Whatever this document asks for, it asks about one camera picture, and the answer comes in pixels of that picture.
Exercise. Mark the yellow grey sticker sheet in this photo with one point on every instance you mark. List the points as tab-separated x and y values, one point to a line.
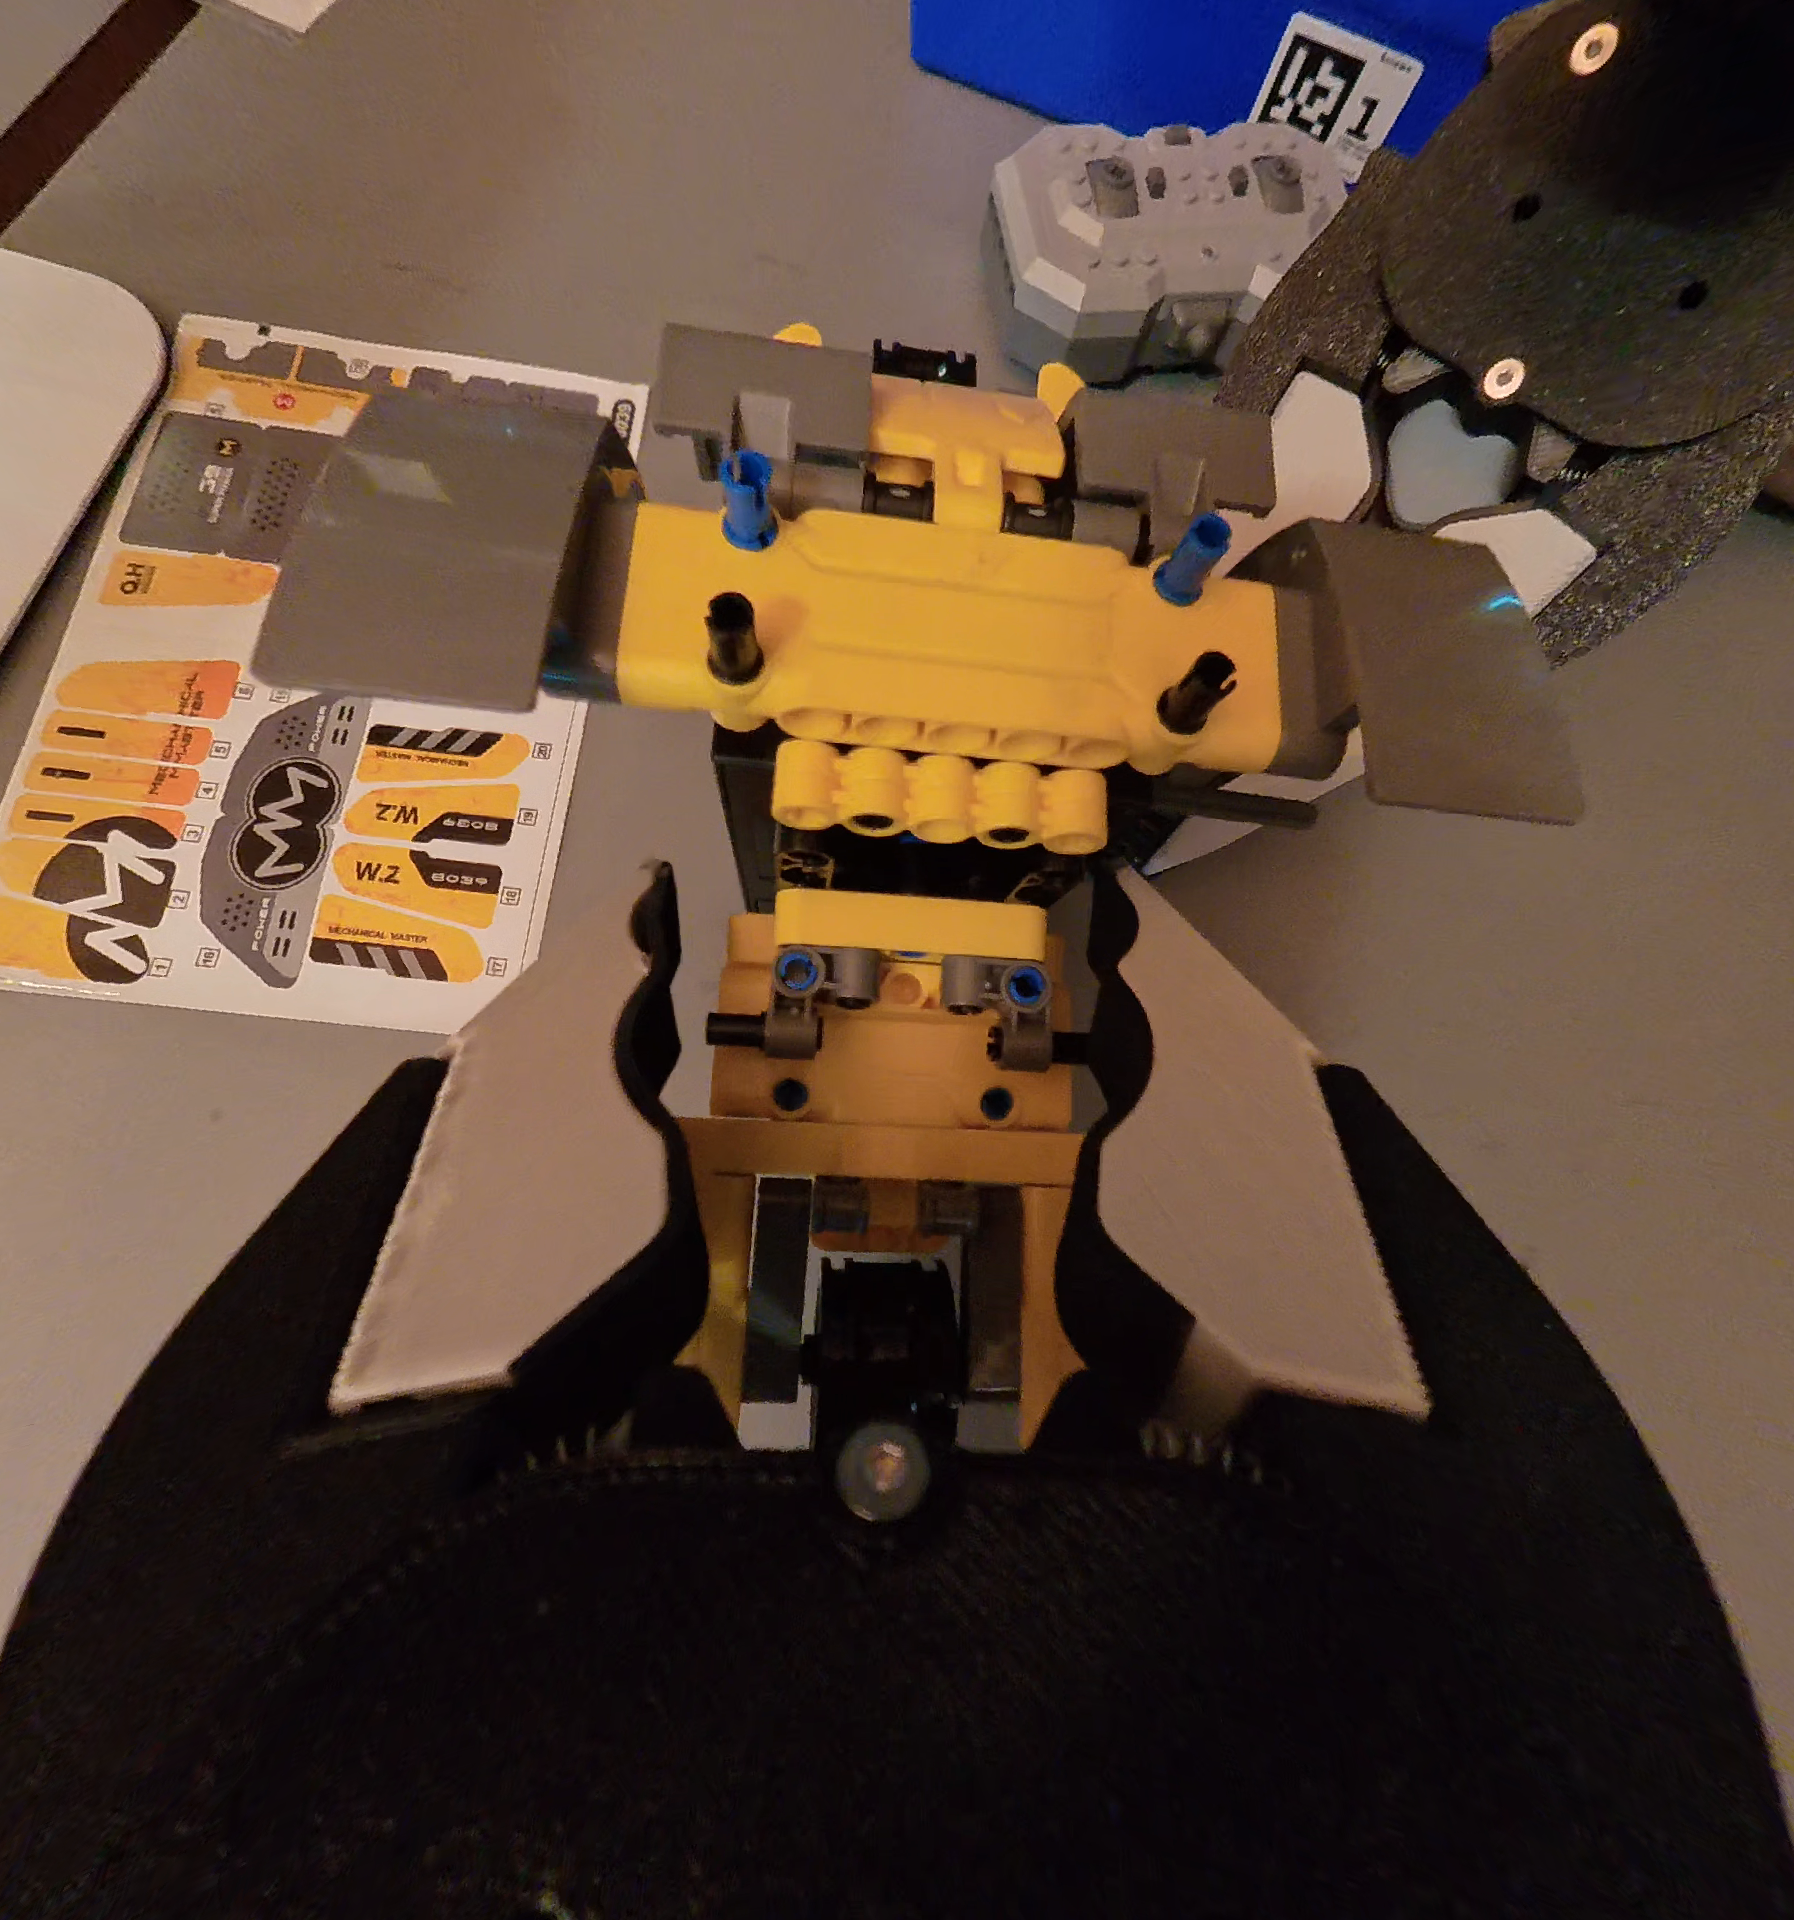
388	840

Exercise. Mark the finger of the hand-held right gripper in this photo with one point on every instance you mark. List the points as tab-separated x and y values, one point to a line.
1324	443
1550	554

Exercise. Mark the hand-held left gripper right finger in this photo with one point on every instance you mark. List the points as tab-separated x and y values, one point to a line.
1258	1184

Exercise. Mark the dark grey axle rod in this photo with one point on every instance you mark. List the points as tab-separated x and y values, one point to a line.
1258	815

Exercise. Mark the yellow building block vehicle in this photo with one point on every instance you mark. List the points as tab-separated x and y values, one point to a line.
956	616

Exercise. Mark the white printed paper sheet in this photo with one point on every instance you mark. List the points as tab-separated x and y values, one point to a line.
282	13

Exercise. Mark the blue plastic bin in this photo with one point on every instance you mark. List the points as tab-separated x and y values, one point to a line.
1078	53

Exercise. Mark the white stand base board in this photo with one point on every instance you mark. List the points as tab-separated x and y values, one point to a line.
27	449

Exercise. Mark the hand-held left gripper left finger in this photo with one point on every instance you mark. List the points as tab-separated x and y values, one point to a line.
522	1200

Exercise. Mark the grey block remote controller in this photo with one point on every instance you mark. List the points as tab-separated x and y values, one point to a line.
1138	225

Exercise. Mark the white coded tag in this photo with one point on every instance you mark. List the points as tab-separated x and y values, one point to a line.
1333	90

